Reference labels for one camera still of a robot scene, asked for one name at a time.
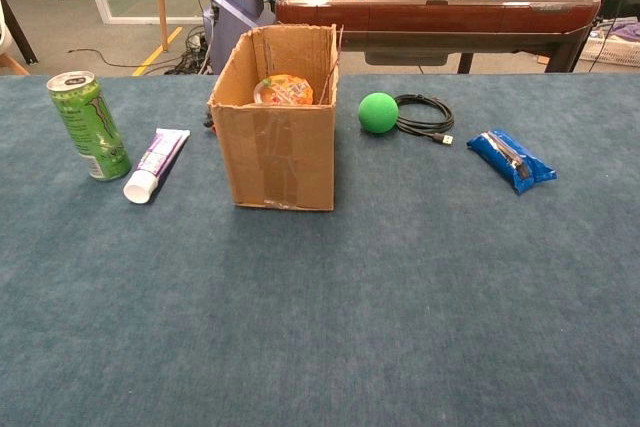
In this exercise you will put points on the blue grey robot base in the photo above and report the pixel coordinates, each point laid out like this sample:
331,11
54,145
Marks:
235,22

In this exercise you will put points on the orange jelly cup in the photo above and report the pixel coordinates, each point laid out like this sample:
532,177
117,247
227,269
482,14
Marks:
285,92

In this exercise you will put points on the black slanted pole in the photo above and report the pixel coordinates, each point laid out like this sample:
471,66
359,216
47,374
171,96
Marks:
20,32

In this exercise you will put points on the brown cardboard box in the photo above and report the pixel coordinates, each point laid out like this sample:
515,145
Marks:
280,157

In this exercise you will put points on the blue felt table cover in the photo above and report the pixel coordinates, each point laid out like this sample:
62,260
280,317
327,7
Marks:
300,322

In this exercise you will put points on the green energy drink can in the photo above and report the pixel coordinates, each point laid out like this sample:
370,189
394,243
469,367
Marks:
95,132

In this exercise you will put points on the small red tool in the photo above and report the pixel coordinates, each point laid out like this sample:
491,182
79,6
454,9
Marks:
214,129

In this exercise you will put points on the blue snack packet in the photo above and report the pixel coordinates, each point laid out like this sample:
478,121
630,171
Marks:
505,157

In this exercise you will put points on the purple cloth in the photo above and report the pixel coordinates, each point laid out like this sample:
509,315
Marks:
627,29

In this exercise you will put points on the brown mahjong table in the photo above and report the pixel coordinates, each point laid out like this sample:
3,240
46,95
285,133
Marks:
425,12

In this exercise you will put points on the white plastic basket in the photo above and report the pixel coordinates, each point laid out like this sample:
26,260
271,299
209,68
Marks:
615,49

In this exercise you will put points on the purple white toothpaste tube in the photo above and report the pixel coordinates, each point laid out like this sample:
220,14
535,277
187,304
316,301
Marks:
157,157

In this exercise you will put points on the green foam ball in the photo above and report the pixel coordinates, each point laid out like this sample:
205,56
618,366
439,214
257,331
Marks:
378,113

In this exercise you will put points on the white power board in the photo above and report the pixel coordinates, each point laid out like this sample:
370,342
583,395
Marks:
195,41

